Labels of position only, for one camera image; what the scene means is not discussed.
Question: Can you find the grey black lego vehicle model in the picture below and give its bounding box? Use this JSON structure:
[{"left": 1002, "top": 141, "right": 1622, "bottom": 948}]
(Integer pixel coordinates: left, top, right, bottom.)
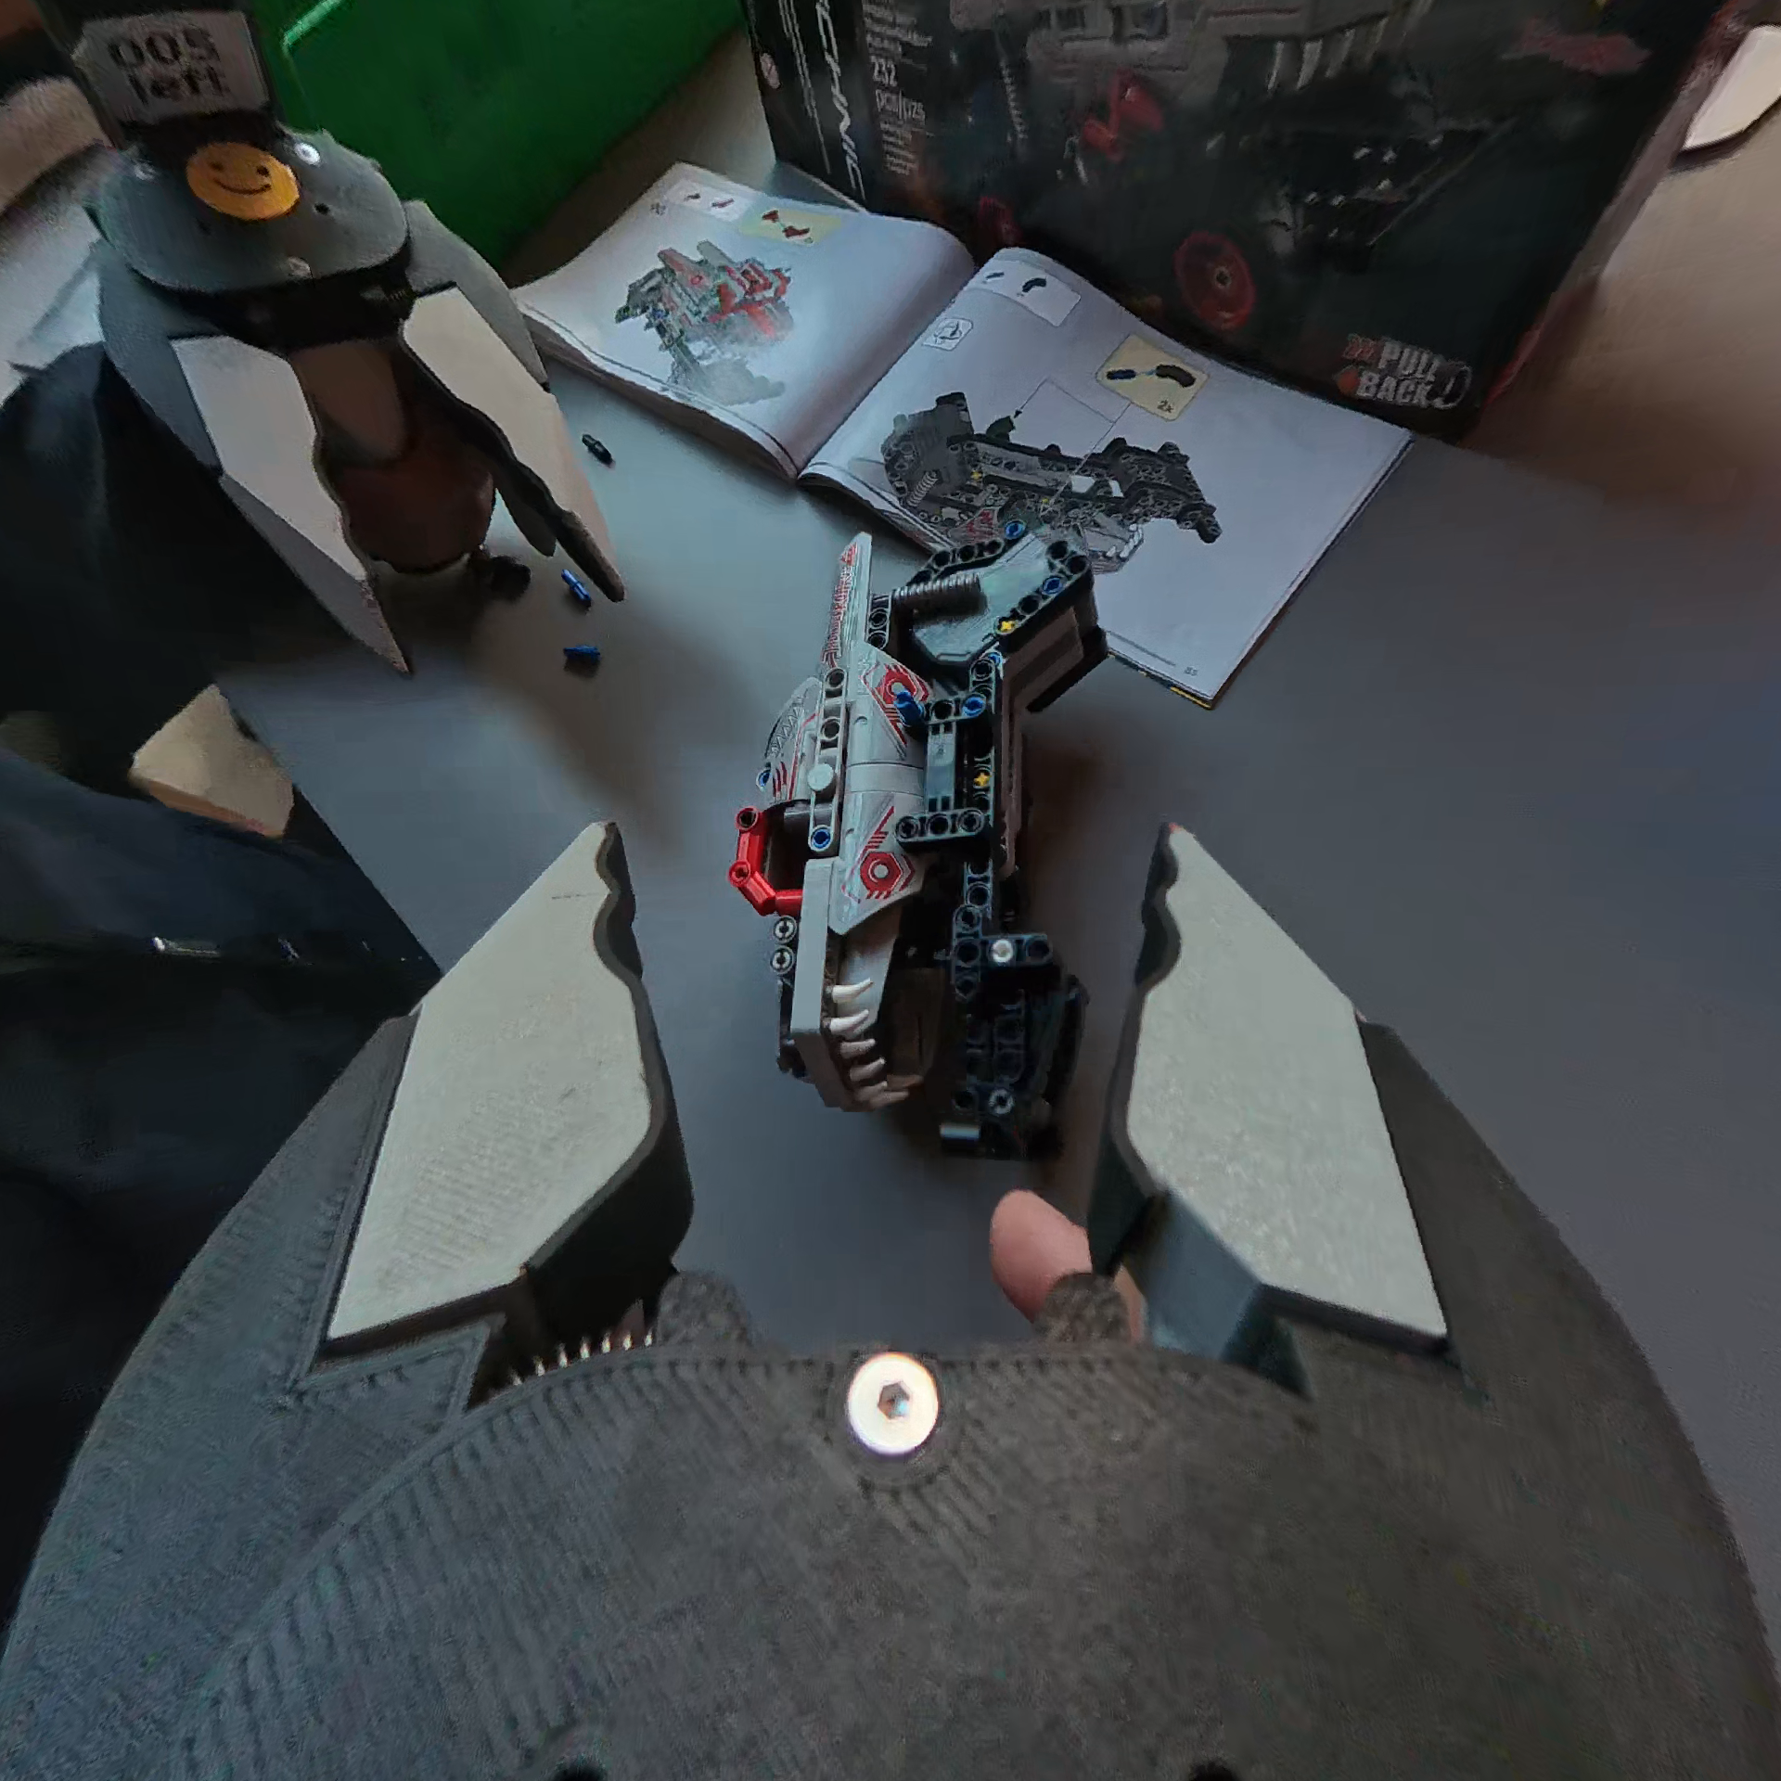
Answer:
[{"left": 727, "top": 530, "right": 1114, "bottom": 1163}]

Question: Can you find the person's right hand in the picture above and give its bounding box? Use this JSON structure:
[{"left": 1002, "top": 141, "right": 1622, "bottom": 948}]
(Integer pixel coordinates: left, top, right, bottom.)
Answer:
[{"left": 987, "top": 1190, "right": 1103, "bottom": 1322}]

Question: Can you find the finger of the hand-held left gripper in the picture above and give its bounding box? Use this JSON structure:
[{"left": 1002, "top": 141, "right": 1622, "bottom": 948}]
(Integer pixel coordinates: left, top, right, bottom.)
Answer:
[
  {"left": 97, "top": 265, "right": 415, "bottom": 677},
  {"left": 400, "top": 206, "right": 630, "bottom": 605}
]

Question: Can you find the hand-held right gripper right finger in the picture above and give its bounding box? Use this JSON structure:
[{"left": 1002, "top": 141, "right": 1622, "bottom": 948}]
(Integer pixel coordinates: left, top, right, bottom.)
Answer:
[{"left": 1087, "top": 820, "right": 1454, "bottom": 1398}]

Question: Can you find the dark lego set box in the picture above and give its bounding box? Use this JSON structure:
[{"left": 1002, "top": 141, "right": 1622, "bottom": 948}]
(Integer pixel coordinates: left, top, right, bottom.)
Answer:
[{"left": 745, "top": 0, "right": 1743, "bottom": 447}]

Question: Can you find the person's left hand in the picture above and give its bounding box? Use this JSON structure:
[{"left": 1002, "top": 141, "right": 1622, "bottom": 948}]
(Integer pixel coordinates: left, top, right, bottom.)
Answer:
[{"left": 331, "top": 414, "right": 501, "bottom": 575}]

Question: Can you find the green plastic bin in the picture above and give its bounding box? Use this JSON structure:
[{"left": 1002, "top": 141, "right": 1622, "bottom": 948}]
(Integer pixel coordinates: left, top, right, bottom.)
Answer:
[{"left": 257, "top": 0, "right": 745, "bottom": 268}]

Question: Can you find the person's dark clothing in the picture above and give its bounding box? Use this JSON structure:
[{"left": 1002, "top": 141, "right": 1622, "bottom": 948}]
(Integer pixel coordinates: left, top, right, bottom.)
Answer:
[{"left": 0, "top": 341, "right": 439, "bottom": 1616}]

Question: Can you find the open lego instruction booklet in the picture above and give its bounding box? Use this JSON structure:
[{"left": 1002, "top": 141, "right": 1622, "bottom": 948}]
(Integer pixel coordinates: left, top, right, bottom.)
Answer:
[{"left": 514, "top": 162, "right": 1415, "bottom": 707}]

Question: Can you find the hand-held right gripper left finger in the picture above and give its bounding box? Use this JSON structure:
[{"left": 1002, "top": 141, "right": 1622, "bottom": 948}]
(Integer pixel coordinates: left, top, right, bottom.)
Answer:
[{"left": 323, "top": 820, "right": 695, "bottom": 1359}]

